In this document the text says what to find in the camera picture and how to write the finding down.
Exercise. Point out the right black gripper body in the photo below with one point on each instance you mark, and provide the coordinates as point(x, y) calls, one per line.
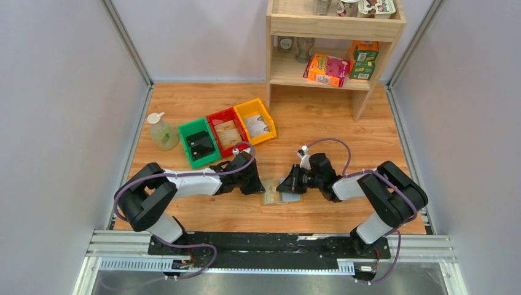
point(299, 179)

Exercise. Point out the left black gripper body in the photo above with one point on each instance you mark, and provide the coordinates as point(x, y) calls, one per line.
point(247, 179)

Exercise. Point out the yellow leather card holder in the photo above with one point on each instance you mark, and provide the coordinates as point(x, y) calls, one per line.
point(272, 197)

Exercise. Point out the beige cards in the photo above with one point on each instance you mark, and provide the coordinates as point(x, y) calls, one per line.
point(228, 134)

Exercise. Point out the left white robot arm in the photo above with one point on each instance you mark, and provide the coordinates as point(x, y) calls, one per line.
point(143, 200)

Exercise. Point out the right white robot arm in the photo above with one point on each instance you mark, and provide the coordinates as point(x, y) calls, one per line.
point(394, 196)

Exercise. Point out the white cards in yellow bin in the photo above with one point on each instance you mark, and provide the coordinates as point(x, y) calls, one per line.
point(256, 126)

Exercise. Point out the black cards in green bin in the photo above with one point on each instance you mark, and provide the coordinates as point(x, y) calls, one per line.
point(200, 145)

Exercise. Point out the yellow plastic bin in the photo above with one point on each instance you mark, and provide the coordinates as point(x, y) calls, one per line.
point(253, 107)

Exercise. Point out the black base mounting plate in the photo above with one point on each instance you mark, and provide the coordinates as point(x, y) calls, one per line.
point(241, 250)

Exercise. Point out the green plastic bin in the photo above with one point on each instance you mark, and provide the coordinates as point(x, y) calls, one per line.
point(190, 128)

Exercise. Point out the green soap pump bottle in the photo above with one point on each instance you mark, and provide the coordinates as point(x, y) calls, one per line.
point(162, 133)

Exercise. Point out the orange pink snack box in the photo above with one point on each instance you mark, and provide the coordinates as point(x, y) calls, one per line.
point(328, 70)

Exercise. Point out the wooden shelf unit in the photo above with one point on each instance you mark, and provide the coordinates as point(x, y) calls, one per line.
point(342, 45)

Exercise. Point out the green orange carton box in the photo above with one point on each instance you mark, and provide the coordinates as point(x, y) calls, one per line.
point(362, 56)

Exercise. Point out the clear glass cup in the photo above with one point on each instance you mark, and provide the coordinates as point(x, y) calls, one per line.
point(304, 46)

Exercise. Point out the white printed cup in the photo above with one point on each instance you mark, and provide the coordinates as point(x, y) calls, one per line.
point(346, 8)

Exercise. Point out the white food tub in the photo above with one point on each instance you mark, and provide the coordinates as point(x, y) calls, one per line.
point(382, 9)

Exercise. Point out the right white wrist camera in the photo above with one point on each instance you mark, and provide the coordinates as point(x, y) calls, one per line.
point(304, 157)

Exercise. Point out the aluminium frame rail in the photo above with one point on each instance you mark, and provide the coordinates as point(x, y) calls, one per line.
point(128, 251)

